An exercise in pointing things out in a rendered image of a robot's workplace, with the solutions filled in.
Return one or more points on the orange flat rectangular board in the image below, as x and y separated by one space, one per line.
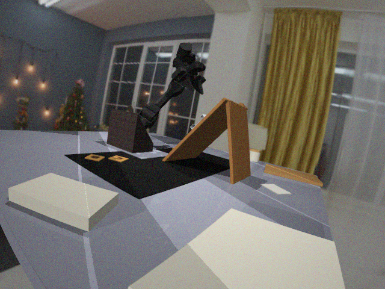
292 174

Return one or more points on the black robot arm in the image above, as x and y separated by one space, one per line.
184 55

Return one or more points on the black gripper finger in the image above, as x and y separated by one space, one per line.
185 81
198 86

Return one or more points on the brown letter tile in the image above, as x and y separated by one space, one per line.
118 158

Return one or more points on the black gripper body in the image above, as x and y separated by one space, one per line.
181 70

